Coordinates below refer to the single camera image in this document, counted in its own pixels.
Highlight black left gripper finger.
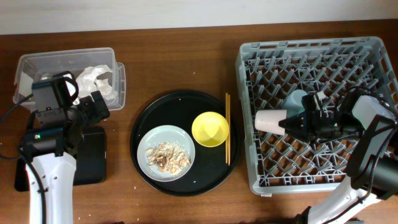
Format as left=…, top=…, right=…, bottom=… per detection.
left=77, top=96, right=97, bottom=126
left=91, top=91, right=110, bottom=120

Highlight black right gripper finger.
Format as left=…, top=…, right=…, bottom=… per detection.
left=278, top=113, right=311, bottom=142
left=302, top=93, right=323, bottom=113

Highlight blue cup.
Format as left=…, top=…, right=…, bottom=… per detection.
left=280, top=90, right=308, bottom=118

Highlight white tissue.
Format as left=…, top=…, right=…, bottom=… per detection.
left=76, top=65, right=118, bottom=100

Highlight pink cup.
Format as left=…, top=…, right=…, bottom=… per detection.
left=254, top=110, right=287, bottom=135

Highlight grey dishwasher rack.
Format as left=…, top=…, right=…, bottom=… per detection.
left=235, top=37, right=397, bottom=196

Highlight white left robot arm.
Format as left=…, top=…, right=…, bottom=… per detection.
left=17, top=91, right=110, bottom=223

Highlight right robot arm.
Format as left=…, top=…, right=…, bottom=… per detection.
left=278, top=89, right=397, bottom=223

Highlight clear plastic waste bin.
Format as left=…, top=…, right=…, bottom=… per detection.
left=13, top=47, right=126, bottom=111

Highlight black rectangular tray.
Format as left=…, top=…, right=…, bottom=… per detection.
left=17, top=126, right=106, bottom=185

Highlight grey plate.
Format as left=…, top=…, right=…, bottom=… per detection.
left=136, top=125, right=195, bottom=182

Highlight right wooden chopstick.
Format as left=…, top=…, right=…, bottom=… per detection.
left=226, top=93, right=231, bottom=166

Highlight wooden chopstick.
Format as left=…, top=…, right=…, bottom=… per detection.
left=226, top=93, right=231, bottom=166
left=225, top=93, right=229, bottom=165

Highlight left wooden chopstick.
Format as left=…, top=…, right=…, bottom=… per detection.
left=225, top=93, right=229, bottom=165

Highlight food scraps on plate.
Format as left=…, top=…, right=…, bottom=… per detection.
left=145, top=141, right=191, bottom=175

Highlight yellow bowl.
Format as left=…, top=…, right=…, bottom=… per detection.
left=192, top=111, right=229, bottom=147

